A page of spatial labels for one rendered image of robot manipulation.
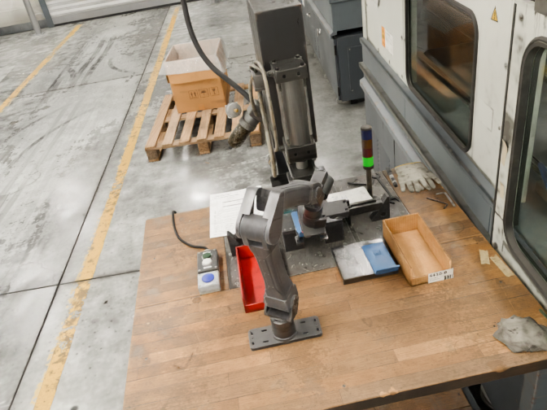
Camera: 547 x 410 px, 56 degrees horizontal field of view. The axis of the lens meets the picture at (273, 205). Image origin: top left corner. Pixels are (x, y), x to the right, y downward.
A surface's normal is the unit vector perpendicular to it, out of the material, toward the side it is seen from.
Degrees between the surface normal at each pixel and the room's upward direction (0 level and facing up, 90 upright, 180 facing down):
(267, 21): 90
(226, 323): 0
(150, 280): 0
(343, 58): 90
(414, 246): 0
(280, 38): 90
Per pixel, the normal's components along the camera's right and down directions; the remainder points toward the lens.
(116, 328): -0.15, -0.82
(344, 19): 0.08, 0.54
